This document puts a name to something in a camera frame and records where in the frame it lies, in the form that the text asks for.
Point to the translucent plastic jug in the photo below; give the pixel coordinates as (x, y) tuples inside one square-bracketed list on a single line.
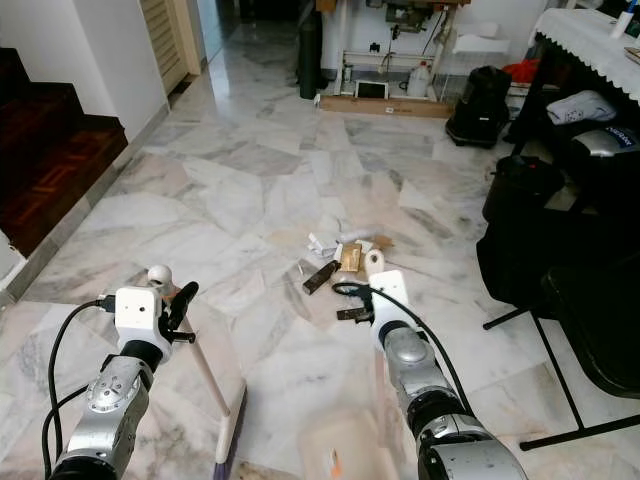
[(420, 82)]

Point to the beige louvred door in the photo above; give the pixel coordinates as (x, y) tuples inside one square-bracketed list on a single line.
[(168, 42)]

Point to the white crumpled paper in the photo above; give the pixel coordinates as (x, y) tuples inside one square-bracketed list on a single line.
[(325, 238)]

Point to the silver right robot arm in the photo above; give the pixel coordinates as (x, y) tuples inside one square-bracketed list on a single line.
[(425, 385)]

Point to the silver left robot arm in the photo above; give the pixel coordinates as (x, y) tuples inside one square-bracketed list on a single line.
[(110, 410)]

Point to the long dark brown wrapper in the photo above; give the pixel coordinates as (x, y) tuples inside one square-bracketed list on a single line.
[(321, 277)]

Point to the white printed bag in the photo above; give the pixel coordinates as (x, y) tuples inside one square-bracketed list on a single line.
[(582, 106)]

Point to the black folding chair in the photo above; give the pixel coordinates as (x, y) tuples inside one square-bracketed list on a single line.
[(595, 330)]

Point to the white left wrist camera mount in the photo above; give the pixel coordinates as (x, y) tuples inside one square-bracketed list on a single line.
[(140, 315)]

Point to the dark wooden staircase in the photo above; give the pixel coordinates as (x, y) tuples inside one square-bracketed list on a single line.
[(55, 165)]

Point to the golden tan wrapper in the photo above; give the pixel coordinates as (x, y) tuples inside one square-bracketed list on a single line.
[(351, 259)]

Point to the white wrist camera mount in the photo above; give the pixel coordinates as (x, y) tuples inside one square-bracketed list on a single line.
[(140, 315), (390, 295)]

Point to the short dark brown wrapper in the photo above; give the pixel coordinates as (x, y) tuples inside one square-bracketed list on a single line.
[(353, 314)]

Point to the large black bag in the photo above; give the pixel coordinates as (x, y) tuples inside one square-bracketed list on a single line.
[(525, 235)]

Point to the flat brown cardboard box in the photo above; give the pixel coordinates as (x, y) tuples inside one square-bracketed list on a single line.
[(390, 106)]

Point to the table with white lace cloth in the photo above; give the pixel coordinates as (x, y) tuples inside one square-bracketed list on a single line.
[(590, 45)]

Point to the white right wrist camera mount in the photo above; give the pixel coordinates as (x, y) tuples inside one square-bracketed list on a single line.
[(390, 295)]

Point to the white sewing machine table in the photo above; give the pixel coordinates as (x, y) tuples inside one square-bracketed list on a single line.
[(395, 18)]

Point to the brown cardboard scrap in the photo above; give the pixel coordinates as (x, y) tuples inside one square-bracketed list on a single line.
[(378, 243)]

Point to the red cloth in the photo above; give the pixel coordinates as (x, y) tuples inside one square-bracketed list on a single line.
[(522, 70)]

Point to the silver grey case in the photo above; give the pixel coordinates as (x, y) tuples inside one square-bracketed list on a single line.
[(605, 142)]

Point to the black upright cylinder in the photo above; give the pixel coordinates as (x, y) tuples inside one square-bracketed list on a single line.
[(309, 58)]

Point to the white framed tablet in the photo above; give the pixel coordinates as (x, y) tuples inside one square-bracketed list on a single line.
[(371, 90)]

